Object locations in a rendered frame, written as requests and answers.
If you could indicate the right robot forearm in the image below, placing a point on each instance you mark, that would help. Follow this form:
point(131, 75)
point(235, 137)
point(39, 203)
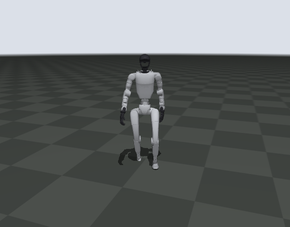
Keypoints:
point(124, 101)

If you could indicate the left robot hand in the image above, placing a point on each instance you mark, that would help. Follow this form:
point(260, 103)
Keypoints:
point(162, 114)

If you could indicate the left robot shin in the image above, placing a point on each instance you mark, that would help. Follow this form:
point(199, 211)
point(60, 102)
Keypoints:
point(155, 150)

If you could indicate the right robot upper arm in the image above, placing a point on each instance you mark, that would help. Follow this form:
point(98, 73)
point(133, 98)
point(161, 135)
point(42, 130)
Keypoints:
point(129, 83)

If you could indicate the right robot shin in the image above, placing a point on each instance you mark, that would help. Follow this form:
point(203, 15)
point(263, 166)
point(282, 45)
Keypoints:
point(137, 148)

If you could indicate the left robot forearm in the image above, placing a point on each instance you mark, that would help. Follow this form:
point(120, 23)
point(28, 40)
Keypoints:
point(161, 100)

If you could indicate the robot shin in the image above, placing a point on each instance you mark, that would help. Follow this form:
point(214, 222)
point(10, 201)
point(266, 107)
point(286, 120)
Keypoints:
point(155, 150)
point(137, 148)

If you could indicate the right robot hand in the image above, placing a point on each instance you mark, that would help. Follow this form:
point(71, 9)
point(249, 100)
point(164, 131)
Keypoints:
point(122, 116)

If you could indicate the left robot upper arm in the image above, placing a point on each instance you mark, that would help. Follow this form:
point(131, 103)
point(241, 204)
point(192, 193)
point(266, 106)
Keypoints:
point(158, 78)

